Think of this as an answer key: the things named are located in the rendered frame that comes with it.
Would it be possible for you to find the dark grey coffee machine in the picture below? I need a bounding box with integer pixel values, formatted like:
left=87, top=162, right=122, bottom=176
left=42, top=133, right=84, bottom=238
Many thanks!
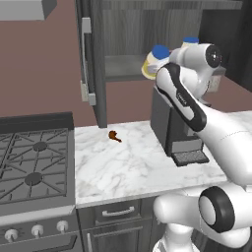
left=150, top=84, right=211, bottom=168

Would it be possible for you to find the silver cupboard door handle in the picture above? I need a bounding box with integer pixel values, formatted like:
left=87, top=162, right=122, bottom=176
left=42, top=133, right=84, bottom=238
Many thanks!
left=86, top=232, right=94, bottom=252

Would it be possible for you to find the dark grey drawer front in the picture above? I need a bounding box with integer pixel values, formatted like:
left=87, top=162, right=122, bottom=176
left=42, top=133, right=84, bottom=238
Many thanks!
left=94, top=199, right=143, bottom=228

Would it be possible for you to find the grey cabinet door handle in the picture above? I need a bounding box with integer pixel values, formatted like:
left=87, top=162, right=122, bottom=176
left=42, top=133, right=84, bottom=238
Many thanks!
left=80, top=17, right=97, bottom=106

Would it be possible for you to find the dark oven door handle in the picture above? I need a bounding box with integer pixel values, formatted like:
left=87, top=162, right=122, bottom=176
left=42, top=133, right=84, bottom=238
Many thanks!
left=0, top=234, right=79, bottom=252

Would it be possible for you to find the brown chicken drumstick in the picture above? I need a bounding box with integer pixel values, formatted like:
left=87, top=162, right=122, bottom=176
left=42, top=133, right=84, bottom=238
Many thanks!
left=107, top=130, right=123, bottom=144

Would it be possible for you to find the silver drawer handle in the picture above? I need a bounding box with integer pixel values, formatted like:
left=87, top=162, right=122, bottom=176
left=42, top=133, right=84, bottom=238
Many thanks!
left=100, top=206, right=136, bottom=219

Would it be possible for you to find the mayonnaise jar with blue lid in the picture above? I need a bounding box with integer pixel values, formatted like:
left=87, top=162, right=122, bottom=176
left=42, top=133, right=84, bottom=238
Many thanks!
left=141, top=44, right=171, bottom=80
left=181, top=36, right=201, bottom=50

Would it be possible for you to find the grey gas stove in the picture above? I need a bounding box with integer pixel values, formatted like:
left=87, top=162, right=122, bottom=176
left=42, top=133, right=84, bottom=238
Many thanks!
left=0, top=111, right=83, bottom=252

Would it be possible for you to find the dark grey wall cabinet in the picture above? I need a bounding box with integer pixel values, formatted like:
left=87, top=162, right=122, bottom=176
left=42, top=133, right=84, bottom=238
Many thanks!
left=96, top=0, right=244, bottom=83

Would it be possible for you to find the grey range hood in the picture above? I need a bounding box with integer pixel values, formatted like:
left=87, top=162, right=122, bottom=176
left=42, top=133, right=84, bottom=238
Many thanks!
left=0, top=0, right=59, bottom=22

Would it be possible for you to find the dark grey cabinet door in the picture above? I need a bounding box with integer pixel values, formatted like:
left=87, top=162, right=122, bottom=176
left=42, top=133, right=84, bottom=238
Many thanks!
left=75, top=0, right=108, bottom=129

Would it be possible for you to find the tall dark cabinet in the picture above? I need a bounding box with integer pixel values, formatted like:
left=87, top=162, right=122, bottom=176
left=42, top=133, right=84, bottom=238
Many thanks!
left=198, top=0, right=252, bottom=94

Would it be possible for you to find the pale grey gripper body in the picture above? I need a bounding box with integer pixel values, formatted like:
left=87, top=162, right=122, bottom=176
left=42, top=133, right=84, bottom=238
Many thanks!
left=147, top=62, right=167, bottom=76

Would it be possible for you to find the white stove knob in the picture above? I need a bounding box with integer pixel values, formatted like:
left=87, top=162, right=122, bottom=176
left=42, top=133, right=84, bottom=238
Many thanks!
left=55, top=220, right=70, bottom=234
left=4, top=228, right=20, bottom=243
left=31, top=224, right=45, bottom=239

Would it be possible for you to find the dark grey cupboard door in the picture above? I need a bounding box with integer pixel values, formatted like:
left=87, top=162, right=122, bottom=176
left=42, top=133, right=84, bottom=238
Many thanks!
left=81, top=224, right=157, bottom=252

